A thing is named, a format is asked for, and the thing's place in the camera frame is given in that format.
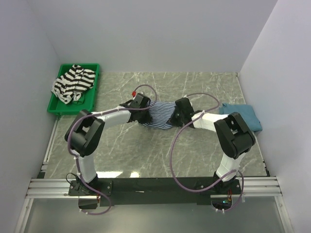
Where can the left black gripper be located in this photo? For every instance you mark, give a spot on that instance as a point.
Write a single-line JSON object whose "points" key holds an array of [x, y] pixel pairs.
{"points": [[147, 119]]}

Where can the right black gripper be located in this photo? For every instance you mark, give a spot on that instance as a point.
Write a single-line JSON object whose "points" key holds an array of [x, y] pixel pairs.
{"points": [[173, 121]]}

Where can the blue white striped tank top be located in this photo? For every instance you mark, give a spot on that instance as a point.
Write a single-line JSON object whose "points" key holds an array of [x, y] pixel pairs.
{"points": [[161, 113]]}

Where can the black white striped tank top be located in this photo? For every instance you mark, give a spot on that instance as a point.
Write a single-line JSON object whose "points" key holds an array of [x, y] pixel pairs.
{"points": [[73, 84]]}

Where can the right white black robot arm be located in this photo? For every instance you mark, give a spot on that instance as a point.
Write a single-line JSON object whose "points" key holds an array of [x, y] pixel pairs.
{"points": [[235, 138]]}

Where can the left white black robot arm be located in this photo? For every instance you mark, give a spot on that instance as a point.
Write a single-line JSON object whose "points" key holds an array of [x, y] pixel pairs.
{"points": [[85, 132]]}

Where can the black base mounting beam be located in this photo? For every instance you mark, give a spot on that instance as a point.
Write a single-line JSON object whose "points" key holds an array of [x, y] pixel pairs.
{"points": [[127, 191]]}

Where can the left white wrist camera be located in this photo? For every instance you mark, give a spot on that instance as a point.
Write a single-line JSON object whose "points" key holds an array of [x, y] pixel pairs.
{"points": [[136, 93]]}

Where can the aluminium frame rail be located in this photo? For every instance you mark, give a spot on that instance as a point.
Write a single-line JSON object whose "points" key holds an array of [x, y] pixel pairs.
{"points": [[59, 188]]}

